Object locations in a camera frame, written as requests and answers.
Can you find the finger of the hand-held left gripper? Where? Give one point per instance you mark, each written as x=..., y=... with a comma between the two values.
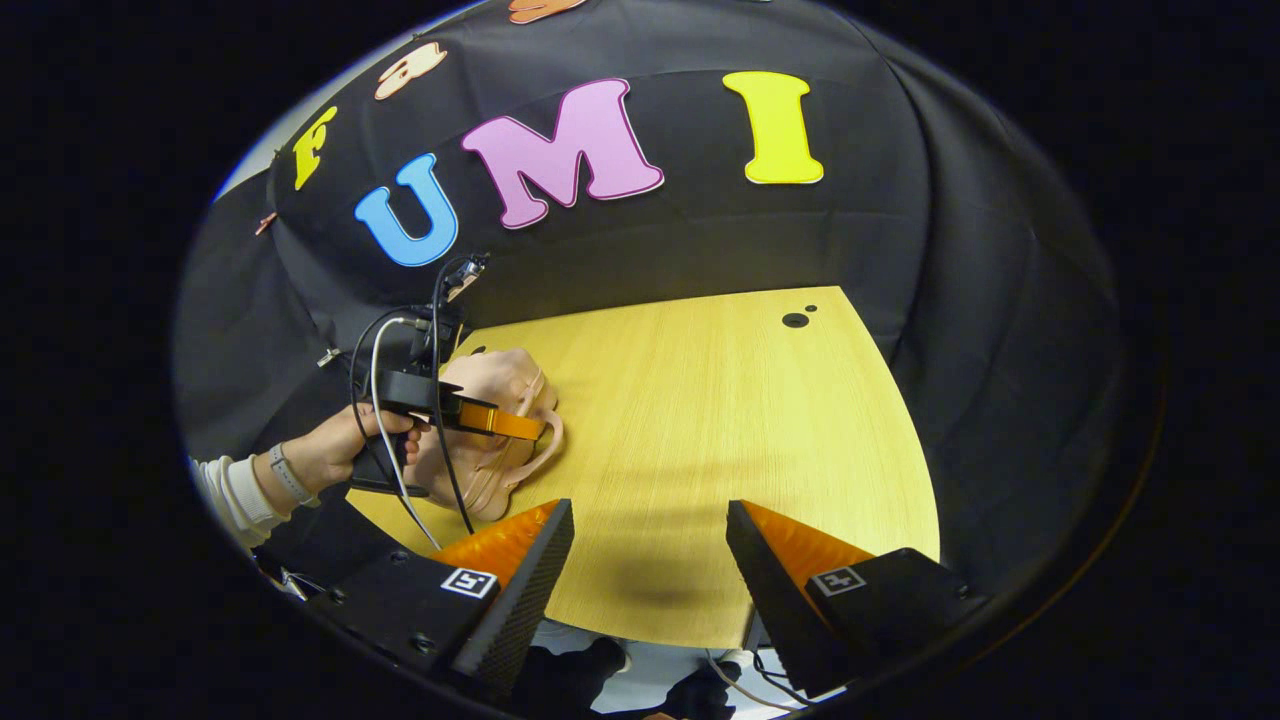
x=500, y=420

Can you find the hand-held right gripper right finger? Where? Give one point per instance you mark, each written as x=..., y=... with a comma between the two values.
x=770, y=600

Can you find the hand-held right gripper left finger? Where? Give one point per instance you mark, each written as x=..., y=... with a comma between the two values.
x=525, y=600

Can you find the silver cloth clip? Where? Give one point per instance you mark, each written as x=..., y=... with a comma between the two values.
x=330, y=357

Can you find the person's black shoe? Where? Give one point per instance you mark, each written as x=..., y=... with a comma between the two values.
x=705, y=695

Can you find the grey wristband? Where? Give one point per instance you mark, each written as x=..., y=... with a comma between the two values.
x=288, y=475

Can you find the copper cloth clip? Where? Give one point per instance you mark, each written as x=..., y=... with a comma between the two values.
x=265, y=222

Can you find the black backdrop cloth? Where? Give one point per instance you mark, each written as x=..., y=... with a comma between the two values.
x=800, y=240

